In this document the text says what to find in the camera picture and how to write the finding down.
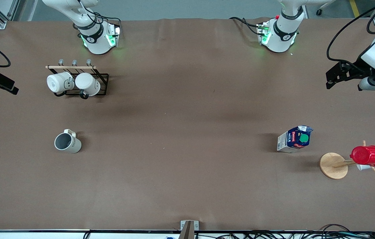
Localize blue milk carton green cap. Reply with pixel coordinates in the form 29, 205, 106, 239
277, 125, 314, 153

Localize white mug with face print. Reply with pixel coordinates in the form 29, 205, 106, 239
47, 72, 74, 94

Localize black cable bundle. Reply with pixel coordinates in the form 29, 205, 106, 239
83, 224, 375, 239

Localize wooden mug tree stand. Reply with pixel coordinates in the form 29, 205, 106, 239
319, 140, 375, 180

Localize black wire mug rack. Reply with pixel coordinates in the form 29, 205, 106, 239
45, 59, 109, 100

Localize grey metal camera bracket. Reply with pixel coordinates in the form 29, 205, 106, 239
178, 220, 199, 239

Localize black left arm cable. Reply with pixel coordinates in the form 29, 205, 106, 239
327, 0, 375, 64

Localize red plastic cup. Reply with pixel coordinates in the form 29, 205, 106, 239
350, 145, 375, 167

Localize plain white mug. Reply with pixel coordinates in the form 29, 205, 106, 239
75, 72, 101, 97

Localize black left base cable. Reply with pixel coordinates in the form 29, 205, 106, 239
229, 17, 261, 36

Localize beige mug with dark inside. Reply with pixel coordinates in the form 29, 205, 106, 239
54, 129, 82, 154

